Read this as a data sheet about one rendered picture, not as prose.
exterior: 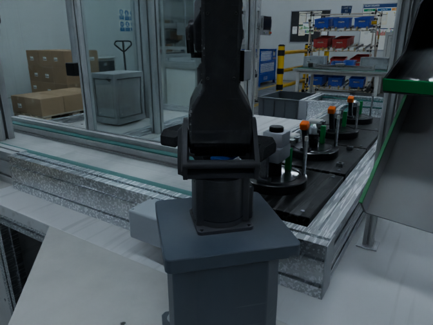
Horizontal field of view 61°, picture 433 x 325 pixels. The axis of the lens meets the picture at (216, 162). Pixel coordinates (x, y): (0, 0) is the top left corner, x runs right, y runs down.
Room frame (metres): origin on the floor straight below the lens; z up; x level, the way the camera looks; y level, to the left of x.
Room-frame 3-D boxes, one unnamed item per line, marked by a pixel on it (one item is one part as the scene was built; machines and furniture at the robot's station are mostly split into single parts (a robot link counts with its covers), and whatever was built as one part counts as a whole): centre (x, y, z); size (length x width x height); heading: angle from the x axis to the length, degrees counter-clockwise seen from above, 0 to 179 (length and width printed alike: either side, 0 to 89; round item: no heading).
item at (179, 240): (0.39, 0.00, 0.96); 0.15 x 0.15 x 0.20; 13
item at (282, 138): (0.75, -0.13, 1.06); 0.08 x 0.04 x 0.07; 148
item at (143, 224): (0.60, 0.06, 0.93); 0.21 x 0.07 x 0.06; 58
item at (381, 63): (5.85, -2.46, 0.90); 0.40 x 0.31 x 0.17; 58
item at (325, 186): (0.74, -0.12, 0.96); 0.24 x 0.24 x 0.02; 58
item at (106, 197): (0.75, 0.19, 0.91); 0.89 x 0.06 x 0.11; 58
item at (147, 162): (0.92, 0.12, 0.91); 0.84 x 0.28 x 0.10; 58
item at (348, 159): (0.95, -0.26, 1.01); 0.24 x 0.24 x 0.13; 58
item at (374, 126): (1.37, -0.52, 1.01); 0.24 x 0.24 x 0.13; 58
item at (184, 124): (0.40, 0.00, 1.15); 0.09 x 0.07 x 0.06; 92
